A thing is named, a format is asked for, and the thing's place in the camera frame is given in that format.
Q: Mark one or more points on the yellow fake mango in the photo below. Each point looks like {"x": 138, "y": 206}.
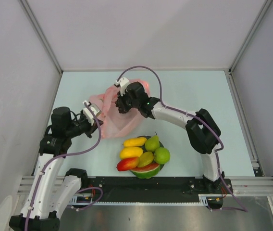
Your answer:
{"x": 129, "y": 152}

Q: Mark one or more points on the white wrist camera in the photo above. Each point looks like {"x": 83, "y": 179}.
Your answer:
{"x": 90, "y": 111}
{"x": 122, "y": 84}

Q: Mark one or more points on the white slotted cable duct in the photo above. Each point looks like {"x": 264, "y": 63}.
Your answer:
{"x": 81, "y": 199}

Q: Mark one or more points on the green fake guava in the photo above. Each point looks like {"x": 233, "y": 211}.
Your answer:
{"x": 152, "y": 143}

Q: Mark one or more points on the yellow fake banana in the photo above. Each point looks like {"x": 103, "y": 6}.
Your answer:
{"x": 135, "y": 142}

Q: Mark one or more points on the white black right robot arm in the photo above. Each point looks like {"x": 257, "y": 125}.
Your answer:
{"x": 202, "y": 131}

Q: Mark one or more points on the pink plastic bag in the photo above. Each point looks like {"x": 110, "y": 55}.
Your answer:
{"x": 115, "y": 124}

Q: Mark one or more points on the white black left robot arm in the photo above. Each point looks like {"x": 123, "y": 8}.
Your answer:
{"x": 45, "y": 206}

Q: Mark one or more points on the red fake watermelon slice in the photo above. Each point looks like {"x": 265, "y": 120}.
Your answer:
{"x": 147, "y": 172}

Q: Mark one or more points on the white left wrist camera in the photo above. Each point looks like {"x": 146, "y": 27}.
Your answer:
{"x": 90, "y": 111}

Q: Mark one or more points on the aluminium frame rail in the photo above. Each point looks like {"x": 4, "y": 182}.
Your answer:
{"x": 40, "y": 34}

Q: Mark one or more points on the yellow fake starfruit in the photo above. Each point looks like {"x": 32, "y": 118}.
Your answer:
{"x": 145, "y": 159}

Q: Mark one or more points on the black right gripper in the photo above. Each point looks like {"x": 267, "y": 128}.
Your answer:
{"x": 127, "y": 92}

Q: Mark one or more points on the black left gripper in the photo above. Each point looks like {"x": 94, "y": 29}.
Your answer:
{"x": 91, "y": 128}

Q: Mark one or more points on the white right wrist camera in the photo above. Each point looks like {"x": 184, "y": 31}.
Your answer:
{"x": 122, "y": 84}

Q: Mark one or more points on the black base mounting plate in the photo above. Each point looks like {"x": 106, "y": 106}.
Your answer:
{"x": 157, "y": 189}

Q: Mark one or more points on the red orange fake mango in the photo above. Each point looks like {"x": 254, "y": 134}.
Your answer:
{"x": 128, "y": 164}

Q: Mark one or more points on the green fake apple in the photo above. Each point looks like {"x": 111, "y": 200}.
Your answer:
{"x": 162, "y": 155}

